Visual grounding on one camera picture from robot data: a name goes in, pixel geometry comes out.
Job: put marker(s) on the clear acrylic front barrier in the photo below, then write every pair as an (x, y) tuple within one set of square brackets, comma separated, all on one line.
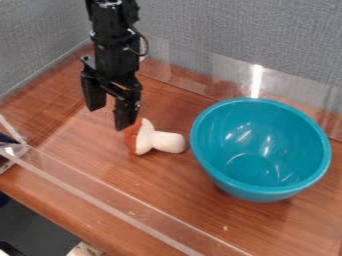
[(140, 215)]

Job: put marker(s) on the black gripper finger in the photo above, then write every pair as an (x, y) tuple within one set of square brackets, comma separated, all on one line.
[(94, 94), (126, 112)]

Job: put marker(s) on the clear acrylic left barrier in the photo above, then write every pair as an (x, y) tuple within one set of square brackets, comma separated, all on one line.
[(23, 63)]

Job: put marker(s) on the white brown toy mushroom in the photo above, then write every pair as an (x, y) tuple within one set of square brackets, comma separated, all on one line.
[(142, 138)]

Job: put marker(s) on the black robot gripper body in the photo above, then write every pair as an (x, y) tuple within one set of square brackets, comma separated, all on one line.
[(113, 66)]

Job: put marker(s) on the clear acrylic barrier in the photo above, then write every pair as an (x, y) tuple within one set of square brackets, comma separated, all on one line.
[(221, 77), (140, 215), (23, 63)]

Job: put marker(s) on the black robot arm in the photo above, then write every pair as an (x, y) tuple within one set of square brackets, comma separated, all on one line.
[(113, 17)]

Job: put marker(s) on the blue plastic bowl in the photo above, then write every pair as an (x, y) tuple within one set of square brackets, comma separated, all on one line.
[(261, 148)]

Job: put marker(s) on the clear acrylic back barrier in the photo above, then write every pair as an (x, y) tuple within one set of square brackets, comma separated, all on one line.
[(221, 77)]

